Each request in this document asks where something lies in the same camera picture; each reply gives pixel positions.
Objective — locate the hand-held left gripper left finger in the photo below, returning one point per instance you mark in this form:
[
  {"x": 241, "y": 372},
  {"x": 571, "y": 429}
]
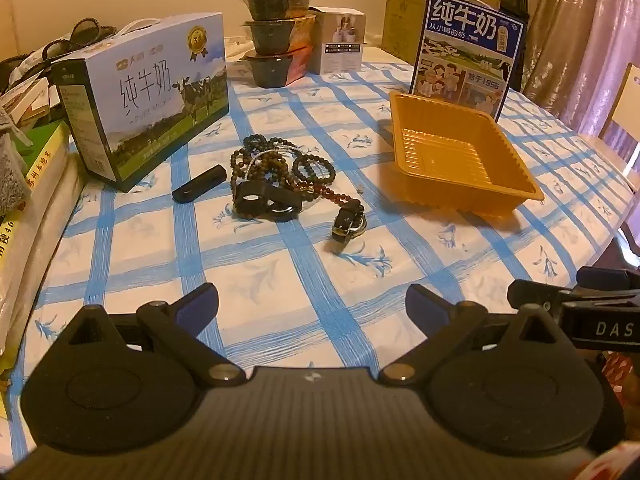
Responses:
[{"x": 197, "y": 307}]

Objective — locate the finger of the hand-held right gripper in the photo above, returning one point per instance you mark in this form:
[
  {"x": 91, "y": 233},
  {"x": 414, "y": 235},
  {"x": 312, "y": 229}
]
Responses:
[
  {"x": 530, "y": 292},
  {"x": 605, "y": 277}
]

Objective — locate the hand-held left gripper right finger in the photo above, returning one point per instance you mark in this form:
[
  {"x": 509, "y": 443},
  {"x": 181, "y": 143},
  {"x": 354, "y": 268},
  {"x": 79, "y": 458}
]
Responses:
[{"x": 427, "y": 307}]

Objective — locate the small black bar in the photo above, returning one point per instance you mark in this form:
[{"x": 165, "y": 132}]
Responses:
[{"x": 197, "y": 185}]

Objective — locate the black wide bangle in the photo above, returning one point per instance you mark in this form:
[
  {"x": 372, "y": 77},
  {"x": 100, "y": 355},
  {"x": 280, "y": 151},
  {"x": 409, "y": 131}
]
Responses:
[{"x": 260, "y": 197}]

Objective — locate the yellow plastic tray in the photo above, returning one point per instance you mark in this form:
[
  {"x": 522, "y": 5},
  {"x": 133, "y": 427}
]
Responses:
[{"x": 450, "y": 160}]

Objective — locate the blue checked tablecloth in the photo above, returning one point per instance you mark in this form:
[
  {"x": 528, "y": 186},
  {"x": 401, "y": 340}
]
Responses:
[{"x": 300, "y": 270}]

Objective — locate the white wooden chair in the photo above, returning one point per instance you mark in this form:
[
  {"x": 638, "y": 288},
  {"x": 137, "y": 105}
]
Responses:
[{"x": 620, "y": 110}]

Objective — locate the white wrapped book stack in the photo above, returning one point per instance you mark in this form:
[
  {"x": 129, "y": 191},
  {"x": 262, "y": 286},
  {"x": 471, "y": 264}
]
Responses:
[{"x": 35, "y": 260}]

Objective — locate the cow print milk carton box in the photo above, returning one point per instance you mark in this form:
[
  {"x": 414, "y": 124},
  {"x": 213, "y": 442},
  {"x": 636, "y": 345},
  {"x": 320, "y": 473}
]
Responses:
[{"x": 150, "y": 100}]

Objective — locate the green book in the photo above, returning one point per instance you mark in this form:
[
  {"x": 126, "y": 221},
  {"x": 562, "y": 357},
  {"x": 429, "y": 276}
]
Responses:
[{"x": 42, "y": 155}]

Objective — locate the grey mesh pouch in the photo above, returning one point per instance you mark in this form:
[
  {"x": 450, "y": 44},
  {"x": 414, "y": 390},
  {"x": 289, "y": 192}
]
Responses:
[{"x": 10, "y": 170}]

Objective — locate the shiny pink curtain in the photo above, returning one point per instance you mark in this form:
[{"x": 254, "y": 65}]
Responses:
[{"x": 575, "y": 35}]

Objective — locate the black instant noodle bowl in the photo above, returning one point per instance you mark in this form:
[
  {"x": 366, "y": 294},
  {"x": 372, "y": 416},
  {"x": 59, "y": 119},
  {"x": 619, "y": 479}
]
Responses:
[
  {"x": 275, "y": 2},
  {"x": 275, "y": 35},
  {"x": 272, "y": 67}
]

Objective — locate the blue illustrated milk box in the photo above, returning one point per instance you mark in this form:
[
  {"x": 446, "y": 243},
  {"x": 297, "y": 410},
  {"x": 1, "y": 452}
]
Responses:
[{"x": 465, "y": 45}]

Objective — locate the small white product box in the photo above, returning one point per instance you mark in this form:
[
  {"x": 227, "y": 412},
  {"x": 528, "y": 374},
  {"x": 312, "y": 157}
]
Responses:
[{"x": 340, "y": 40}]

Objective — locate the tall brown cardboard box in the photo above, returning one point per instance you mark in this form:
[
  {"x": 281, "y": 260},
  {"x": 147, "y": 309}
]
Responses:
[{"x": 405, "y": 25}]

